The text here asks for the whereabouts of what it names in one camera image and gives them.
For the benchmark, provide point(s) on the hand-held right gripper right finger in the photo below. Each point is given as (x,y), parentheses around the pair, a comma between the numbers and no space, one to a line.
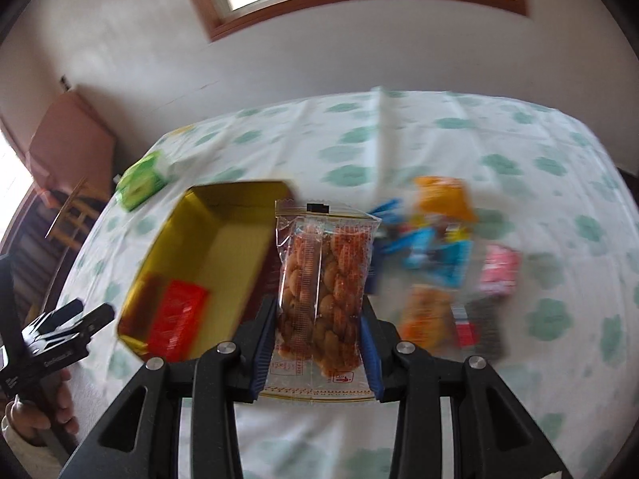
(372,354)

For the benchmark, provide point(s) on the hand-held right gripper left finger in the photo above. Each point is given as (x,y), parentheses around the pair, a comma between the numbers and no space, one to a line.
(262,349)

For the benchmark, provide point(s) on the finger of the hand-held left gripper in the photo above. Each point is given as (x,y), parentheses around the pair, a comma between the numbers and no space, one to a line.
(60,315)
(97,317)

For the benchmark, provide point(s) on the clear packet of fried twists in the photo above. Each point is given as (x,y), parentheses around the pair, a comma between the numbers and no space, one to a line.
(319,284)

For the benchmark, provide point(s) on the gold and dark red tin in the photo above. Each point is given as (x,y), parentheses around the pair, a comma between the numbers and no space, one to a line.
(224,239)

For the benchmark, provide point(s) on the person's left forearm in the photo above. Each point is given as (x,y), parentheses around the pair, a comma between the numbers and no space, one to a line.
(25,454)

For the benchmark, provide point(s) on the orange packet of fried snacks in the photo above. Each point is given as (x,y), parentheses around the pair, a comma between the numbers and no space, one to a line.
(427,317)

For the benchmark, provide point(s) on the person's left hand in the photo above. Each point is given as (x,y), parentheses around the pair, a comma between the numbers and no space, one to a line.
(67,404)

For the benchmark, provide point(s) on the red and white snack packet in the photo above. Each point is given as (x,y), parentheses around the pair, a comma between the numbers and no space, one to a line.
(463,329)

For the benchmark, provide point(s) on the light wooden chair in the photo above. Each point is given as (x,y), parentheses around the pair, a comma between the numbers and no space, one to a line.
(75,214)

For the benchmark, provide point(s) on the dark grey snack packet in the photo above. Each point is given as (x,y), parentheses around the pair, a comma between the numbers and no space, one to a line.
(486,327)

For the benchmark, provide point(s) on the green packet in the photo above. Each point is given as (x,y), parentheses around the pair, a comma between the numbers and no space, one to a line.
(140,182)

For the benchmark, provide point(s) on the yellow candy packet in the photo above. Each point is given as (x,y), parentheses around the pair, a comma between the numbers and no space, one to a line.
(458,234)

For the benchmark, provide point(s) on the pink snack packet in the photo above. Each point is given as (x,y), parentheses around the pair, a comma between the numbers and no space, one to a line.
(500,269)

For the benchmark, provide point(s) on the orange snack packet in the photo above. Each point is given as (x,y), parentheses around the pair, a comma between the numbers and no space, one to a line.
(444,199)

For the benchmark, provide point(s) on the cloud print tablecloth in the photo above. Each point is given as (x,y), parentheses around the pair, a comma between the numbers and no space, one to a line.
(349,159)

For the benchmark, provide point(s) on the black wall socket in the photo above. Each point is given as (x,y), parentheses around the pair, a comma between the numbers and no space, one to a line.
(64,83)

